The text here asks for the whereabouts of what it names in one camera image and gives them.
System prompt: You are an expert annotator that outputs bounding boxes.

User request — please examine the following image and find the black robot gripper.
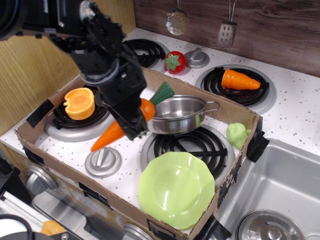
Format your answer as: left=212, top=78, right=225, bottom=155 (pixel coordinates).
left=79, top=57, right=148, bottom=141

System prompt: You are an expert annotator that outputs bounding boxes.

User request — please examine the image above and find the orange toy carrot green top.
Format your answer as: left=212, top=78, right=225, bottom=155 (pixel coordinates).
left=91, top=82, right=175, bottom=152

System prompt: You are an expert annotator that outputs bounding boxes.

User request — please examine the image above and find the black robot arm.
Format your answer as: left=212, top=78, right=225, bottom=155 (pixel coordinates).
left=0, top=0, right=147, bottom=140

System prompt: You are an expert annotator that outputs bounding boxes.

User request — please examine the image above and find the light green plastic plate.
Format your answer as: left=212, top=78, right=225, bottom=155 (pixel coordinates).
left=138, top=152, right=215, bottom=230

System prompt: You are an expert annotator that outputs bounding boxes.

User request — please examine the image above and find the orange toy carrot piece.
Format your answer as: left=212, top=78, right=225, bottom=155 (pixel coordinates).
left=221, top=69, right=261, bottom=90

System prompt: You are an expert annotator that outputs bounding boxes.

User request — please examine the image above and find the front left black burner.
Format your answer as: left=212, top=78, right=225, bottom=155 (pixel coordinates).
left=45, top=85, right=115, bottom=143

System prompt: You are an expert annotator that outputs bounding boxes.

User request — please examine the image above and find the black burner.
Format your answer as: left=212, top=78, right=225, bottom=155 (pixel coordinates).
left=195, top=64, right=277, bottom=115
left=45, top=85, right=115, bottom=143
left=124, top=38, right=169, bottom=73
left=140, top=125, right=236, bottom=184

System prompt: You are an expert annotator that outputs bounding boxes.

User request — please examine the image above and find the small stainless steel pot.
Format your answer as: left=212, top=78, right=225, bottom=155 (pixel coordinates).
left=147, top=95, right=220, bottom=135

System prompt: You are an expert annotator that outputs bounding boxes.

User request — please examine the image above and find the silver stove knob front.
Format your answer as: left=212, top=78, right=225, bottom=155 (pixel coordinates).
left=84, top=147, right=122, bottom=179

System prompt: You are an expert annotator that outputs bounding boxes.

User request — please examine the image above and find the silver stove knob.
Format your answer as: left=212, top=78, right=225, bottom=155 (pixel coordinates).
left=84, top=147, right=122, bottom=179
left=184, top=47, right=210, bottom=69

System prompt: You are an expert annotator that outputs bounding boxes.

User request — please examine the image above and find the orange toy pumpkin half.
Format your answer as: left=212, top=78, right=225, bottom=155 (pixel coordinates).
left=63, top=87, right=96, bottom=121

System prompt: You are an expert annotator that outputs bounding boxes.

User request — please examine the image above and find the rear left black burner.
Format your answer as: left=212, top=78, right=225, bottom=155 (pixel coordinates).
left=124, top=38, right=169, bottom=73

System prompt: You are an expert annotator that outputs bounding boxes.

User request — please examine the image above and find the red toy strawberry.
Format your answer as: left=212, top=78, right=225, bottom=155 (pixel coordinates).
left=164, top=51, right=187, bottom=74

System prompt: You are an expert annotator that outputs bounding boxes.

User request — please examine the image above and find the front right black burner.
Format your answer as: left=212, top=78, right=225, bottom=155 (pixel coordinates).
left=140, top=125, right=236, bottom=184

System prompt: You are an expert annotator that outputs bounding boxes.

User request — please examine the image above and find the rear right black burner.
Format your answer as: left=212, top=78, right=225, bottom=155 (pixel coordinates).
left=195, top=64, right=277, bottom=115

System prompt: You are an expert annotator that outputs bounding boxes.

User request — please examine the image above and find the silver stove knob rear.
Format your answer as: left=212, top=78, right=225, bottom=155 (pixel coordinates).
left=184, top=47, right=210, bottom=69

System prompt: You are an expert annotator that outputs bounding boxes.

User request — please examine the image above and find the light green toy lettuce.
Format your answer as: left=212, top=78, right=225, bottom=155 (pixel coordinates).
left=226, top=122, right=251, bottom=150

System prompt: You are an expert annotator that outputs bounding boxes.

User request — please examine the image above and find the silver oven knob right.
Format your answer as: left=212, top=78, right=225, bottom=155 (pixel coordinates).
left=122, top=223, right=153, bottom=240

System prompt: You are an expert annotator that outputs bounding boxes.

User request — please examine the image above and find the silver oven knob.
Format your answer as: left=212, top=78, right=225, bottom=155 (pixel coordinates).
left=122, top=223, right=153, bottom=240
left=26, top=165, right=58, bottom=196

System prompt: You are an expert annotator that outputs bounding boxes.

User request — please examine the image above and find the brown cardboard fence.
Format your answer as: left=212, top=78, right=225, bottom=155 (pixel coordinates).
left=16, top=68, right=262, bottom=240

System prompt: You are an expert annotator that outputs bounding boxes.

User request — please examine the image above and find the silver oven knob left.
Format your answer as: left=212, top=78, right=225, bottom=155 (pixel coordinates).
left=26, top=165, right=58, bottom=196

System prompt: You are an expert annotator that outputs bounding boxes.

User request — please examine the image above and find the hanging metal slotted spoon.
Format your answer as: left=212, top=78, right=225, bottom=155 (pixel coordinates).
left=165, top=0, right=189, bottom=36

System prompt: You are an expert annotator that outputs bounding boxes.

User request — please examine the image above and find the hanging metal spatula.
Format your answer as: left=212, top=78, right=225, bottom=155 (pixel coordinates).
left=216, top=0, right=238, bottom=48

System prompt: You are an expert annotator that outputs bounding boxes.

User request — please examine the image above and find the orange object bottom left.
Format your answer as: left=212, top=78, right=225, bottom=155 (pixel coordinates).
left=40, top=220, right=66, bottom=236

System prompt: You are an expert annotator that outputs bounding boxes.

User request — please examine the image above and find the stainless steel sink basin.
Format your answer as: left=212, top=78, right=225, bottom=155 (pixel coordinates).
left=218, top=139, right=320, bottom=240

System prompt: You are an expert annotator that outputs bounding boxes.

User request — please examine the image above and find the silver pot lid in sink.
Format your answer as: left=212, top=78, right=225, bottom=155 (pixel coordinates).
left=235, top=210, right=306, bottom=240

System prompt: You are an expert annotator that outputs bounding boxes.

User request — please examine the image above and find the silver oven door handle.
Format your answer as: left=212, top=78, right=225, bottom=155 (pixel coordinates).
left=32, top=192, right=123, bottom=240

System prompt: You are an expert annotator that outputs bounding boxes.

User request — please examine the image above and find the black cable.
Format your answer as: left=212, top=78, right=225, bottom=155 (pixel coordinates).
left=0, top=213, right=34, bottom=240

